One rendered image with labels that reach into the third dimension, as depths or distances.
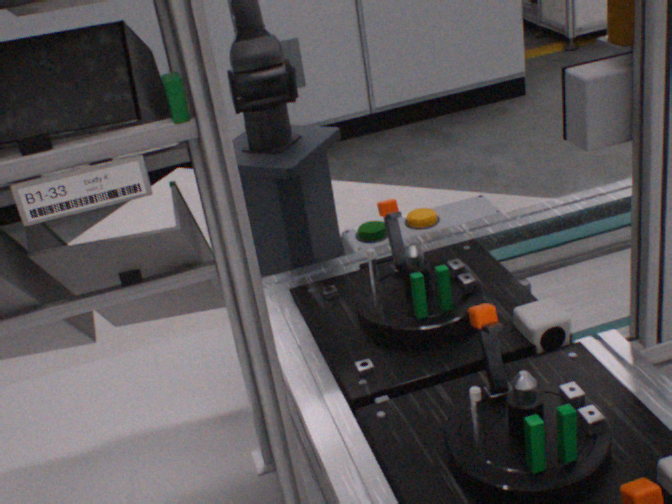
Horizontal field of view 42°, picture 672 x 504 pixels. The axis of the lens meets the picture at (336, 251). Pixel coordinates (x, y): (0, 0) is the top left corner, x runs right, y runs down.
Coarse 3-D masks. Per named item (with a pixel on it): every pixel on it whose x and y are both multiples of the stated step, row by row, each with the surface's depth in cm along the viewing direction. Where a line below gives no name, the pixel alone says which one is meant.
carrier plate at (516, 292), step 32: (448, 256) 107; (480, 256) 106; (320, 288) 105; (352, 288) 104; (512, 288) 99; (320, 320) 99; (352, 320) 98; (512, 320) 93; (352, 352) 93; (384, 352) 92; (416, 352) 91; (448, 352) 90; (480, 352) 89; (512, 352) 89; (352, 384) 88; (384, 384) 87; (416, 384) 87
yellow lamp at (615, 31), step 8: (608, 0) 76; (616, 0) 75; (624, 0) 74; (632, 0) 74; (608, 8) 77; (616, 8) 75; (624, 8) 75; (632, 8) 74; (608, 16) 77; (616, 16) 76; (624, 16) 75; (632, 16) 75; (608, 24) 77; (616, 24) 76; (624, 24) 75; (632, 24) 75; (608, 32) 78; (616, 32) 76; (624, 32) 76; (632, 32) 75; (616, 40) 77; (624, 40) 76; (632, 40) 76
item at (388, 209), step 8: (384, 200) 100; (392, 200) 100; (384, 208) 99; (392, 208) 100; (384, 216) 100; (392, 216) 98; (400, 216) 98; (392, 224) 100; (392, 232) 100; (400, 232) 100; (392, 240) 100; (400, 240) 100; (392, 248) 101; (400, 248) 100; (392, 256) 101; (400, 256) 101; (400, 264) 101
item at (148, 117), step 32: (64, 32) 62; (96, 32) 62; (128, 32) 63; (0, 64) 62; (32, 64) 62; (64, 64) 62; (96, 64) 62; (128, 64) 62; (0, 96) 62; (32, 96) 62; (64, 96) 62; (96, 96) 62; (128, 96) 62; (160, 96) 74; (0, 128) 62; (32, 128) 62; (64, 128) 62; (96, 128) 62
